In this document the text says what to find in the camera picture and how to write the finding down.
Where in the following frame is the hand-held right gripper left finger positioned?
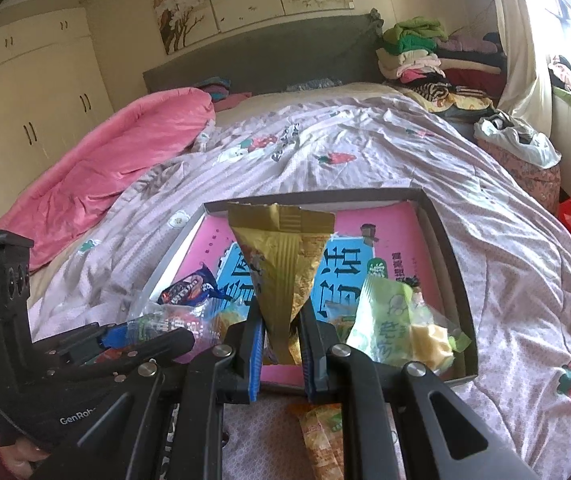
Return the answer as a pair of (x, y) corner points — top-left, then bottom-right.
(34, 304), (266, 480)

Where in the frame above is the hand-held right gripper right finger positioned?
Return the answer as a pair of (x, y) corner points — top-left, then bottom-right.
(299, 305), (541, 480)

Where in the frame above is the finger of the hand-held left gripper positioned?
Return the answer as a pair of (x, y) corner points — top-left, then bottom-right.
(46, 330), (196, 382)
(34, 323), (112, 357)

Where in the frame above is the clear red candy packet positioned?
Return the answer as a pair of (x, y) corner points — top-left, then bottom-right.
(128, 300), (226, 351)

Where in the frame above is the small clear cake packet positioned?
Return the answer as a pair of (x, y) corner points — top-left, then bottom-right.
(212, 305), (248, 346)

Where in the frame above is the blue cookie packet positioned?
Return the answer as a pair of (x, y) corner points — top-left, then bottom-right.
(158, 266), (218, 307)

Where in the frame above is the green printed cake packet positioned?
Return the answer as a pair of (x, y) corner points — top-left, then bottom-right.
(346, 277), (472, 376)

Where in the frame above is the gold wafer bar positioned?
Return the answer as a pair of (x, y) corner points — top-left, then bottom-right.
(228, 202), (336, 366)

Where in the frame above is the dark shallow cardboard box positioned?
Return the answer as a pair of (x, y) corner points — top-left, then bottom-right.
(148, 187), (479, 393)

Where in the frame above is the person's left hand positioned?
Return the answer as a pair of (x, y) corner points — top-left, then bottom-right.
(0, 435), (61, 480)

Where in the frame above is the orange snack packet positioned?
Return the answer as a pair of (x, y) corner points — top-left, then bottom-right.
(298, 404), (349, 480)

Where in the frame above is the pink blanket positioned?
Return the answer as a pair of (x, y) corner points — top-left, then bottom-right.
(0, 87), (216, 271)

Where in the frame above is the strawberry printed quilt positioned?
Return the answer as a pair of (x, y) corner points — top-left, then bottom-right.
(30, 92), (571, 480)

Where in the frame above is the cream wardrobe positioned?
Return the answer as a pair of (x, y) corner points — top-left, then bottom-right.
(0, 7), (116, 231)

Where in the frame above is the floral fabric bin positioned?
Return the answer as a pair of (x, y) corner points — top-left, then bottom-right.
(480, 140), (562, 211)

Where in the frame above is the grey headboard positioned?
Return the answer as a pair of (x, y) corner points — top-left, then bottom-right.
(142, 10), (383, 96)

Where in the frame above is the white plastic bag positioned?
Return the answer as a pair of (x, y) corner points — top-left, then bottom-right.
(474, 110), (561, 168)

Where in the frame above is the pile of folded clothes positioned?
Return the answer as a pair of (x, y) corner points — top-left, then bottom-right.
(375, 17), (509, 111)

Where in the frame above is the cream curtain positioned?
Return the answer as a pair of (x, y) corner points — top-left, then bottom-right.
(485, 0), (552, 121)

